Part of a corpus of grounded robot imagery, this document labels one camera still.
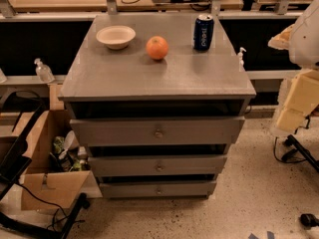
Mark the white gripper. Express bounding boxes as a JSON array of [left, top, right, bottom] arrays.
[[268, 25, 319, 132]]

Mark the grey bottom drawer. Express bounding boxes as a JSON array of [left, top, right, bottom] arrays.
[[100, 181, 216, 198]]

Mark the grey drawer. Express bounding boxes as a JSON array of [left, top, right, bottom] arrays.
[[70, 117, 244, 146], [89, 155, 226, 177], [100, 181, 216, 198]]

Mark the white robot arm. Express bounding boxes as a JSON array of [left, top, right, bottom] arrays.
[[268, 0, 319, 136]]

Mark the grey top drawer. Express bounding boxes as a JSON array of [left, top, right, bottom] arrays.
[[70, 117, 244, 146]]

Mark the grey wooden drawer cabinet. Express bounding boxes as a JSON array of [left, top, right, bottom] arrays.
[[60, 13, 255, 185]]

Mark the grey middle drawer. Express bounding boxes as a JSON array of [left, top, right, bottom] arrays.
[[89, 155, 226, 177]]

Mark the open cardboard box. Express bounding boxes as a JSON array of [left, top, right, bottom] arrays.
[[21, 111, 102, 210]]

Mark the small white pump bottle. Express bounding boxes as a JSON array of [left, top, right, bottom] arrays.
[[237, 47, 246, 66]]

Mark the black stand leg right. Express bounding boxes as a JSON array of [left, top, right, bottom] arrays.
[[286, 134, 319, 172]]

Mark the blue pepsi can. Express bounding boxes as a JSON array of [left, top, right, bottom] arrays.
[[193, 14, 214, 51]]

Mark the orange fruit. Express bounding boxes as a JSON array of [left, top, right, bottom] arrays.
[[146, 36, 168, 60]]

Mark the black caster wheel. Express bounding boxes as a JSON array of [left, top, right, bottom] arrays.
[[300, 213, 319, 227]]

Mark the white paper bowl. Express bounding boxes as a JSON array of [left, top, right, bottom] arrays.
[[96, 26, 136, 50]]

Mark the clear sanitizer bottle left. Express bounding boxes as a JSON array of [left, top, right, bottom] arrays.
[[34, 58, 55, 84]]

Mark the black floor cable right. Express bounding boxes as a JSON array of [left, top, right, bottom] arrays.
[[272, 116, 312, 164]]

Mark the black stand frame left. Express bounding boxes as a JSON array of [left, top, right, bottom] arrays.
[[0, 90, 90, 239]]

